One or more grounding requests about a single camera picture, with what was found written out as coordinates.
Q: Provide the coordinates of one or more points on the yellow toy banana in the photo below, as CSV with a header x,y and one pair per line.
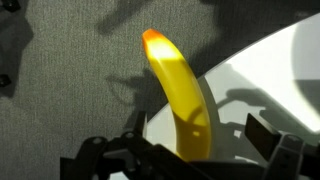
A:
x,y
188,106

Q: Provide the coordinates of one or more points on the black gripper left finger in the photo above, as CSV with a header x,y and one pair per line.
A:
x,y
130,154

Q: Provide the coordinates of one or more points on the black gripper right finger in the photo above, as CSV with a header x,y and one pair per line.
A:
x,y
288,155

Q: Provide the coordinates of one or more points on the round white table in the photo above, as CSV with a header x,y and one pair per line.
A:
x,y
276,78

